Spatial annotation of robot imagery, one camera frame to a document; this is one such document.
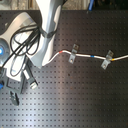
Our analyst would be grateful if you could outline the white cable with coloured marks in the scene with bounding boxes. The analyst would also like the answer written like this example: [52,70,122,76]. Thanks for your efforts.
[44,49,128,67]

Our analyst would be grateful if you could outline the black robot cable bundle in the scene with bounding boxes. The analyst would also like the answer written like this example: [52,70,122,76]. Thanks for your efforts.
[5,25,43,69]

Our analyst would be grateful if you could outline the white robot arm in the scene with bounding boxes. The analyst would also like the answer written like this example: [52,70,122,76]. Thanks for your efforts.
[0,0,63,106]

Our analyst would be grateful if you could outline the right metal cable clip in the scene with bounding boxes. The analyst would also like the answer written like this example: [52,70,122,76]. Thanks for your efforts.
[101,50,114,70]

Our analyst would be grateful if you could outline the metal cable clip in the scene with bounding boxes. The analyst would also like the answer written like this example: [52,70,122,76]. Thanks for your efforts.
[69,44,79,64]
[101,50,114,70]

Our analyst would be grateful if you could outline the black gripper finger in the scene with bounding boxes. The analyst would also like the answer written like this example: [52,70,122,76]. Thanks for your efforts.
[10,92,19,105]
[23,67,38,89]

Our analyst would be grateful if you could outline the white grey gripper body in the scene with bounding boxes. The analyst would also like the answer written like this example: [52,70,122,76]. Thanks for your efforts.
[0,12,40,82]

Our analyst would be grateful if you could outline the blue cable at top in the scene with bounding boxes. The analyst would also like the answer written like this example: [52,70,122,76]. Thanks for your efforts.
[86,0,94,13]

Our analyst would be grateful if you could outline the left metal cable clip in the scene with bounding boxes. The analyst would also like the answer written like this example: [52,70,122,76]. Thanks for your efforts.
[69,44,79,64]

